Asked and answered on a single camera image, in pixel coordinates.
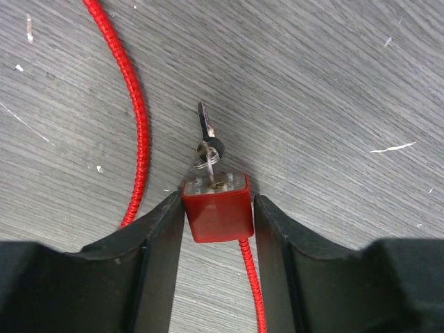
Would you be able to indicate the red cable padlock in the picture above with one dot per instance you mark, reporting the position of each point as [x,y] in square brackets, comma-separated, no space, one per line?
[214,215]

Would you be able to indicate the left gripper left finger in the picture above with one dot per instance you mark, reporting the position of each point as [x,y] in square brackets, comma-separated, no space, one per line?
[124,282]

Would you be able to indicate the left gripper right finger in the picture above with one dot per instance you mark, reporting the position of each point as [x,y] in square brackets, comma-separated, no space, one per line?
[311,284]

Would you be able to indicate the silver keys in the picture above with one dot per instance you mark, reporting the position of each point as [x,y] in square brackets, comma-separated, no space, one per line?
[210,150]

